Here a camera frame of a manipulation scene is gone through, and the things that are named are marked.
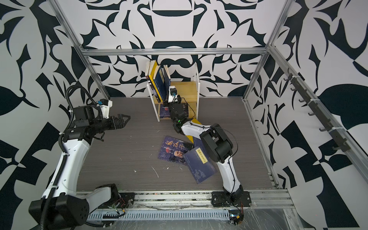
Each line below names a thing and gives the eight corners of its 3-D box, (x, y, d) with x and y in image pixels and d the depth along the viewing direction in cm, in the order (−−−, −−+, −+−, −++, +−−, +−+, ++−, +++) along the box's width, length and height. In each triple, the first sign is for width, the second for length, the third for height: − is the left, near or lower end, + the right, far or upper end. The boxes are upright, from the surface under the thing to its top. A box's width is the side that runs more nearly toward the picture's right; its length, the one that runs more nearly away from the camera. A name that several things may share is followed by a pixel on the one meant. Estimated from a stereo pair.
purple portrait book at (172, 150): (157, 158, 90) (156, 156, 88) (165, 138, 99) (165, 136, 97) (188, 166, 87) (188, 165, 85) (193, 145, 96) (194, 143, 94)
